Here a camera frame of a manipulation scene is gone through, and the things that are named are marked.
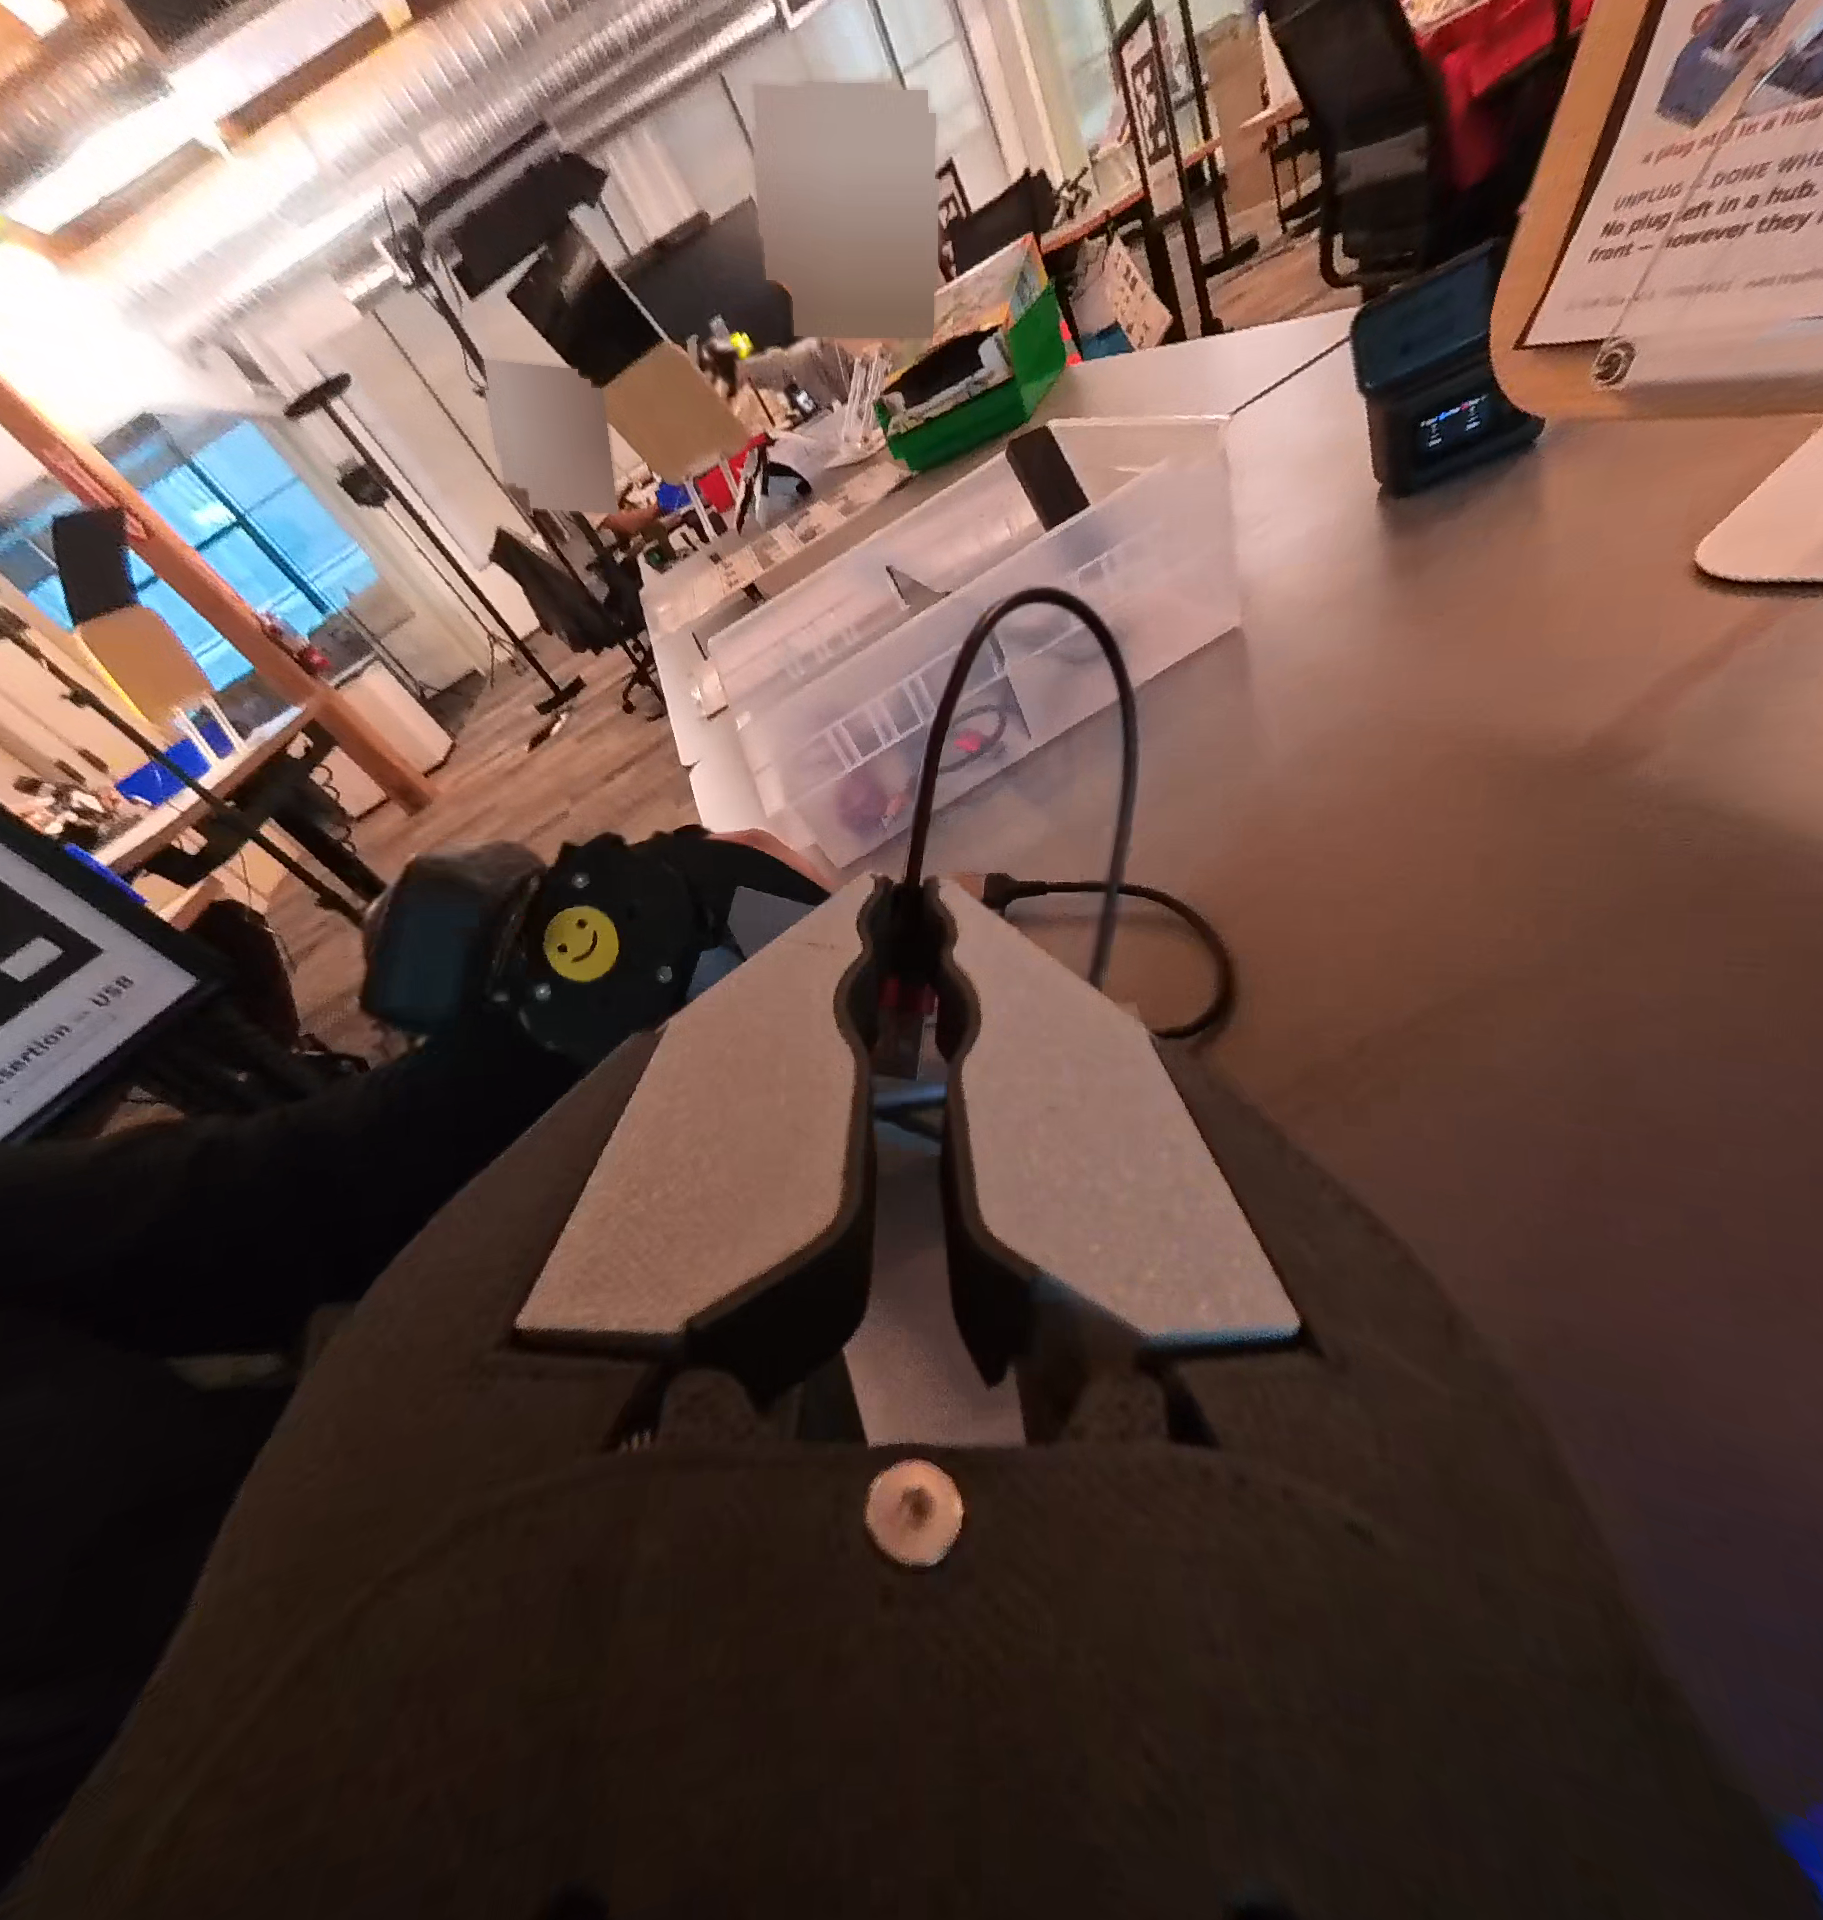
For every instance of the marker sign on easel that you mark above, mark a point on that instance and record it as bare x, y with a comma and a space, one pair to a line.
1152, 104

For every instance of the printed instruction sheet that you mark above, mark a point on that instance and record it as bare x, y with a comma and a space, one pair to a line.
1721, 181

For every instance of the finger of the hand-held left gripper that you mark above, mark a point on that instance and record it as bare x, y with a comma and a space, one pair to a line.
768, 919

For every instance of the framed marker sign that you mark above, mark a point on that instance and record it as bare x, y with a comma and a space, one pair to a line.
56, 990

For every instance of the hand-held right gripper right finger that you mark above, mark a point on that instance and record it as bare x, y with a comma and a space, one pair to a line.
1092, 1185

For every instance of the green cardboard box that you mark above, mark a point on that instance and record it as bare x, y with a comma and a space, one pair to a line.
986, 391

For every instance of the red bag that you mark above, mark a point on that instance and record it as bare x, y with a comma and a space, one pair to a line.
1495, 61

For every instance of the person's left forearm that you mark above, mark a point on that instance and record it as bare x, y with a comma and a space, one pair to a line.
176, 1201

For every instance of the black office chair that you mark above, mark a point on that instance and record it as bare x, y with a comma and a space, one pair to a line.
1361, 134

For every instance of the black battery charging case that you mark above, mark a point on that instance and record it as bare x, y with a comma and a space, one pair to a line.
1443, 374

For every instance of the black floor lamp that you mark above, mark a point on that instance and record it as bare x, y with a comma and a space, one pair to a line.
318, 399

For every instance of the instruction sheet on wooden stand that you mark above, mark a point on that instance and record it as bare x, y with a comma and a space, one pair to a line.
1541, 195

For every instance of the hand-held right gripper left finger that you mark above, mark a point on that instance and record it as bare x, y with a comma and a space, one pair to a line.
716, 1171

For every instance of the black rectangular card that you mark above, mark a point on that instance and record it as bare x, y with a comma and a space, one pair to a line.
1046, 476

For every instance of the wooden support post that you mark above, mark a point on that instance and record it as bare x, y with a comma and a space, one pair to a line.
176, 554

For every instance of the clear plastic organizer box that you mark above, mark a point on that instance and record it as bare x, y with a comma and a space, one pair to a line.
1152, 571

